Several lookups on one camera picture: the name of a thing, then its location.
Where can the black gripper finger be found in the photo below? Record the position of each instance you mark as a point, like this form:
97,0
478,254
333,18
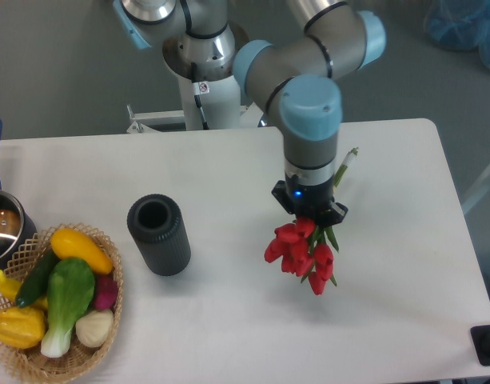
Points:
332,216
284,198

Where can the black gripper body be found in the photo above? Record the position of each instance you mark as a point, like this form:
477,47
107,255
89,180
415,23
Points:
307,201

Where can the red tulip bouquet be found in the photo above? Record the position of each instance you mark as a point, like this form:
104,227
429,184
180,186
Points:
305,249

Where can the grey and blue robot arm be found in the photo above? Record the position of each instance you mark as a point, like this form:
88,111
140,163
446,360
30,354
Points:
294,87

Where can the dark grey ribbed vase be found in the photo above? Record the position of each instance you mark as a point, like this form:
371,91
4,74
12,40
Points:
157,227

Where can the black device at table edge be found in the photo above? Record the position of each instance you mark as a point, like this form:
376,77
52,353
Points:
481,341

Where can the magenta radish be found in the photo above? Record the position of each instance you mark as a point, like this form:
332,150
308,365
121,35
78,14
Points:
106,292

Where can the yellow squash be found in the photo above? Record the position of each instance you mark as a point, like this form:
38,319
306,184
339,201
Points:
70,243

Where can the blue plastic bag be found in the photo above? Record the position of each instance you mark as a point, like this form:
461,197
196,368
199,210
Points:
460,26

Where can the green bok choy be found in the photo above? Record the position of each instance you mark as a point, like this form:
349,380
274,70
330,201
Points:
70,291

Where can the white garlic bulb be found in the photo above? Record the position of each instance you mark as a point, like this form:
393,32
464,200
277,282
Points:
93,329

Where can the dark green cucumber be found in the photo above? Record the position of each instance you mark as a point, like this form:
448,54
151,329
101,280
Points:
35,285

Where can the small yellow gourd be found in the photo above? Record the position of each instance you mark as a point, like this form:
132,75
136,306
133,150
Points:
9,288

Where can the yellow bell pepper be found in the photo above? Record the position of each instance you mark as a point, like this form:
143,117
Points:
22,328

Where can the woven wicker basket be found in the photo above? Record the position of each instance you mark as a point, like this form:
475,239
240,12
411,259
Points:
30,366

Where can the blue handled saucepan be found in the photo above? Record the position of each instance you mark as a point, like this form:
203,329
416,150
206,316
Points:
15,224

